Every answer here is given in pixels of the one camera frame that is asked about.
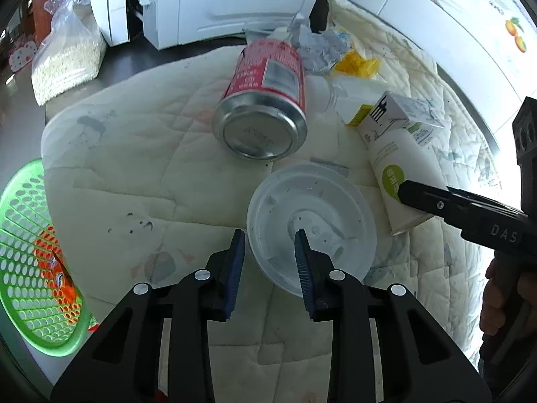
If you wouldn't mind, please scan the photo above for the white and green paper cup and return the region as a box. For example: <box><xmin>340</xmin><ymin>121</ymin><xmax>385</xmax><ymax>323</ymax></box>
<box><xmin>368</xmin><ymin>128</ymin><xmax>446</xmax><ymax>236</ymax></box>

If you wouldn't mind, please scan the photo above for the green plastic basket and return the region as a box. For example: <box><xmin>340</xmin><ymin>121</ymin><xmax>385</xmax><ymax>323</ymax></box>
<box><xmin>0</xmin><ymin>158</ymin><xmax>99</xmax><ymax>355</ymax></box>

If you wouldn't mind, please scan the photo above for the white quilted mat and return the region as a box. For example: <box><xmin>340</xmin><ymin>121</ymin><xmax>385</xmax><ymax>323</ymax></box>
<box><xmin>41</xmin><ymin>0</ymin><xmax>504</xmax><ymax>403</ymax></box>

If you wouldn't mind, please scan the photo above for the teapot and fruit wall decal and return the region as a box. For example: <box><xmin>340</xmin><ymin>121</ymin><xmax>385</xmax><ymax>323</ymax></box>
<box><xmin>461</xmin><ymin>0</ymin><xmax>530</xmax><ymax>54</ymax></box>

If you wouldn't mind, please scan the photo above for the polka dot cushion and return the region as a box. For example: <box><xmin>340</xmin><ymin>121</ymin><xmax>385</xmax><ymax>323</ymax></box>
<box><xmin>10</xmin><ymin>42</ymin><xmax>39</xmax><ymax>72</ymax></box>

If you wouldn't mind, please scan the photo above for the small white carton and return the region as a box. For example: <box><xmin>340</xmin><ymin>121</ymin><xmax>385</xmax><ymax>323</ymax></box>
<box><xmin>356</xmin><ymin>91</ymin><xmax>446</xmax><ymax>148</ymax></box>

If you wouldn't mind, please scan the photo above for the person's right hand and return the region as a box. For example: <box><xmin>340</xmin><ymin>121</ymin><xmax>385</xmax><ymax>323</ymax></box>
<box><xmin>479</xmin><ymin>256</ymin><xmax>503</xmax><ymax>335</ymax></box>

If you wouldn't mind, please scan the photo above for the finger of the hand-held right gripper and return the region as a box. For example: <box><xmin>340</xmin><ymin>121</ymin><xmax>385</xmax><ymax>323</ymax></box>
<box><xmin>398</xmin><ymin>180</ymin><xmax>526</xmax><ymax>230</ymax></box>

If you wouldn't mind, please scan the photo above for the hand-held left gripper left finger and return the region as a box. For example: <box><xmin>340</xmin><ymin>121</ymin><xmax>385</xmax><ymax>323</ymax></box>
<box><xmin>50</xmin><ymin>229</ymin><xmax>246</xmax><ymax>403</ymax></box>

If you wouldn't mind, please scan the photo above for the clear bag of rice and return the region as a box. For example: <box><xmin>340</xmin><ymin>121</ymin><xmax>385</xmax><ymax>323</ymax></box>
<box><xmin>31</xmin><ymin>0</ymin><xmax>107</xmax><ymax>107</ymax></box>

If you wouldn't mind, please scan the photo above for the yellow packet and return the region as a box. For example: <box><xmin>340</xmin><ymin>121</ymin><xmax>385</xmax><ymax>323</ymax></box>
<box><xmin>334</xmin><ymin>29</ymin><xmax>381</xmax><ymax>78</ymax></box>

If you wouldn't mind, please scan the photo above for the silver wrapper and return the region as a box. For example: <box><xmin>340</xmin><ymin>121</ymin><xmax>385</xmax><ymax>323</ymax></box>
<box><xmin>289</xmin><ymin>13</ymin><xmax>353</xmax><ymax>74</ymax></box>

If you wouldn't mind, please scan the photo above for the white microwave oven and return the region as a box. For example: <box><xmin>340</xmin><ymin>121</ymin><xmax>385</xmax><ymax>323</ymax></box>
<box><xmin>89</xmin><ymin>0</ymin><xmax>332</xmax><ymax>49</ymax></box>

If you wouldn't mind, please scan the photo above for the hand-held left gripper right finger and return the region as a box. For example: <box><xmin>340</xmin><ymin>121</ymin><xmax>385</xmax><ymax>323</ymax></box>
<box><xmin>294</xmin><ymin>229</ymin><xmax>493</xmax><ymax>403</ymax></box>

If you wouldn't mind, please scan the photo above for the red drink can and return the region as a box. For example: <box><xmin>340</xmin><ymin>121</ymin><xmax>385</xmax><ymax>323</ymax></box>
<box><xmin>212</xmin><ymin>39</ymin><xmax>309</xmax><ymax>161</ymax></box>

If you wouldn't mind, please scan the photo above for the clear plastic lid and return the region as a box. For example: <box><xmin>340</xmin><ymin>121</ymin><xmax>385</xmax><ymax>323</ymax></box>
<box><xmin>247</xmin><ymin>162</ymin><xmax>377</xmax><ymax>299</ymax></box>

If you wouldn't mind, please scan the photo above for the orange snack packet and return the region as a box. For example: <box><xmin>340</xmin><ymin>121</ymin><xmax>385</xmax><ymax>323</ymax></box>
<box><xmin>34</xmin><ymin>227</ymin><xmax>85</xmax><ymax>324</ymax></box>

